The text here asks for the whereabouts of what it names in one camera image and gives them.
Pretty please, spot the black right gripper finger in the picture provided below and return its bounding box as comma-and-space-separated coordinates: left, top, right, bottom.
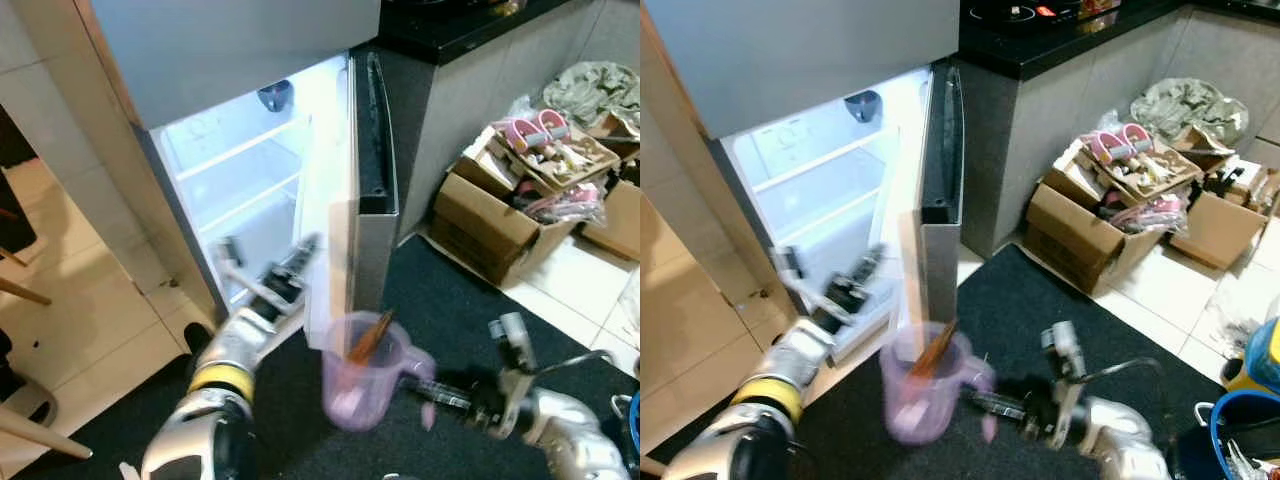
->
965, 392, 1031, 421
415, 385, 479, 416

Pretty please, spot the glass fridge shelf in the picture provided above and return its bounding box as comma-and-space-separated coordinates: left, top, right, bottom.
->
775, 185, 896, 246
745, 130, 901, 196
170, 115, 311, 181
195, 170, 306, 236

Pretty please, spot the grey two-door fridge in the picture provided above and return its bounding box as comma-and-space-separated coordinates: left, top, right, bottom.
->
85, 0, 386, 331
645, 0, 961, 361

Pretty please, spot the black floor mat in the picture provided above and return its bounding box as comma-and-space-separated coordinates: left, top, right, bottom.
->
790, 245, 1241, 480
20, 235, 641, 480

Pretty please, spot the brown wooden spoon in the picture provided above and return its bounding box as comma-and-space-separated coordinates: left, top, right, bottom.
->
348, 310, 396, 366
905, 320, 959, 381

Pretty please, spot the blue bucket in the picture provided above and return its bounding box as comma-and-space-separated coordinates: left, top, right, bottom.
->
1195, 390, 1280, 480
612, 390, 641, 471

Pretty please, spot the grey black-topped kitchen counter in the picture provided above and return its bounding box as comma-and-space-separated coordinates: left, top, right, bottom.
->
955, 0, 1280, 259
378, 0, 641, 241

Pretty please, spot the open cardboard box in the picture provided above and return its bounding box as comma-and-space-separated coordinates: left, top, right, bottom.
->
578, 178, 641, 263
1168, 165, 1280, 271

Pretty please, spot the blue yellow container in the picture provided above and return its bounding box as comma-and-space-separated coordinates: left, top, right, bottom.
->
1240, 318, 1280, 394

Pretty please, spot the flat cardboard tray box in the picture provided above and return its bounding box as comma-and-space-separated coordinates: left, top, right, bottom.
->
1075, 130, 1206, 206
480, 118, 621, 198

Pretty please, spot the black induction hob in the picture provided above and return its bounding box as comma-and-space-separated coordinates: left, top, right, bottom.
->
965, 0, 1111, 26

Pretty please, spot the green crumpled cloth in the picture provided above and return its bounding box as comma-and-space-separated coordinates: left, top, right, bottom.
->
543, 60, 641, 131
1130, 78, 1251, 146

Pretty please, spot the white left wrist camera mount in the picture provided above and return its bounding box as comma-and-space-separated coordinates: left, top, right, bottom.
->
770, 245, 826, 311
215, 235, 263, 306

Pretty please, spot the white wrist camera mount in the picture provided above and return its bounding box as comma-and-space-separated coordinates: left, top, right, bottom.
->
487, 312, 541, 436
1040, 322, 1091, 451
770, 245, 826, 311
215, 235, 263, 306

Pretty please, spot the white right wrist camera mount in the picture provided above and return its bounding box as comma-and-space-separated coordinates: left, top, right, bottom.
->
487, 312, 541, 436
1040, 322, 1091, 451

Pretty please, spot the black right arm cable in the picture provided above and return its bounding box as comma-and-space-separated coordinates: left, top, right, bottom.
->
1075, 358, 1166, 396
525, 350, 616, 386

